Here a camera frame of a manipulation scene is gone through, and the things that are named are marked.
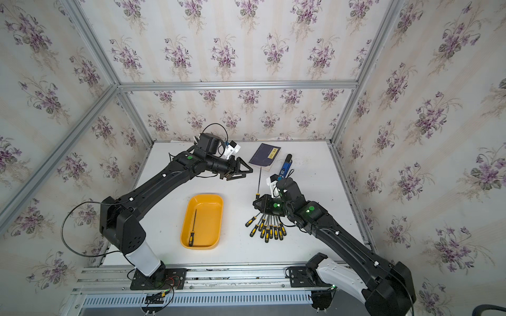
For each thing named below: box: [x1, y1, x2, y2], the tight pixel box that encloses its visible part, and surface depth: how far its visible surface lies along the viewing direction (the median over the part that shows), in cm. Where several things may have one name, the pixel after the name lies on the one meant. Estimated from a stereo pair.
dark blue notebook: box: [248, 142, 282, 172], surface depth 114 cm
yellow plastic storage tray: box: [180, 193, 225, 251], surface depth 88 cm
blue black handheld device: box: [278, 153, 293, 179], surface depth 109 cm
